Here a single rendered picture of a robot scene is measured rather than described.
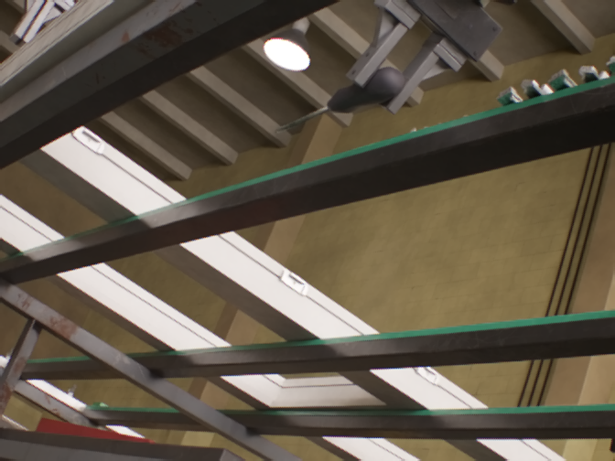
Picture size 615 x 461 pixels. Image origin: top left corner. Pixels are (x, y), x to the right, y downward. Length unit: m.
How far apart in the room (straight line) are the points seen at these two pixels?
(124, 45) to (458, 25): 0.38
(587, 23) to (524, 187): 2.16
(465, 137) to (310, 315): 0.72
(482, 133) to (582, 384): 8.18
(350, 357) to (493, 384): 8.91
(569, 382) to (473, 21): 8.09
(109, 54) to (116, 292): 0.96
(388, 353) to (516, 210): 10.17
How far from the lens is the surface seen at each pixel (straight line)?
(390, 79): 1.10
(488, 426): 1.57
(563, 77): 0.86
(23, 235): 1.81
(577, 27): 12.36
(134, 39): 0.92
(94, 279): 1.86
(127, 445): 1.36
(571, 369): 9.21
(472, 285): 11.35
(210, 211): 1.21
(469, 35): 1.14
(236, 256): 1.51
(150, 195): 1.45
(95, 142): 1.42
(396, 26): 1.11
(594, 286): 9.55
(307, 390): 1.98
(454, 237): 12.05
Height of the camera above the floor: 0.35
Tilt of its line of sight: 24 degrees up
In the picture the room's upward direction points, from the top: 22 degrees clockwise
